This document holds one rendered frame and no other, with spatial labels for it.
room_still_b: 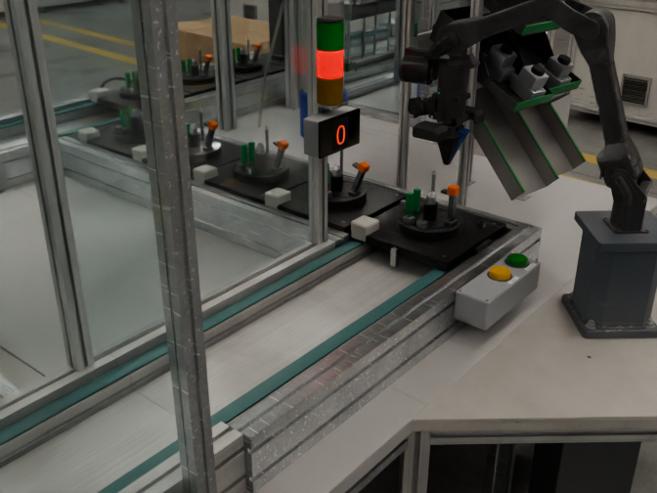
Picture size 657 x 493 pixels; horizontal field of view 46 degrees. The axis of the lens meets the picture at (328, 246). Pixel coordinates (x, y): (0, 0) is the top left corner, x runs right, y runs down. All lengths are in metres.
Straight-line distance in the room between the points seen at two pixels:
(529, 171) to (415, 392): 0.72
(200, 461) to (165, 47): 0.49
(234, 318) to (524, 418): 0.52
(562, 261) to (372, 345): 0.68
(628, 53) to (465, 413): 4.63
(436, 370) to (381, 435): 0.21
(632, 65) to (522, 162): 3.93
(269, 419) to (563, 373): 0.57
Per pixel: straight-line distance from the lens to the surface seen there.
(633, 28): 5.73
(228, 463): 1.10
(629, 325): 1.57
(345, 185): 1.82
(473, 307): 1.44
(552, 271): 1.77
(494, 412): 1.32
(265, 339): 1.37
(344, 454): 1.21
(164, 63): 0.76
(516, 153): 1.87
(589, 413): 1.36
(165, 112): 0.76
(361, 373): 1.26
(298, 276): 1.50
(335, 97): 1.46
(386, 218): 1.69
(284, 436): 1.16
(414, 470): 1.40
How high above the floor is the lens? 1.66
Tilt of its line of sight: 26 degrees down
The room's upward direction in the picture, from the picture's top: straight up
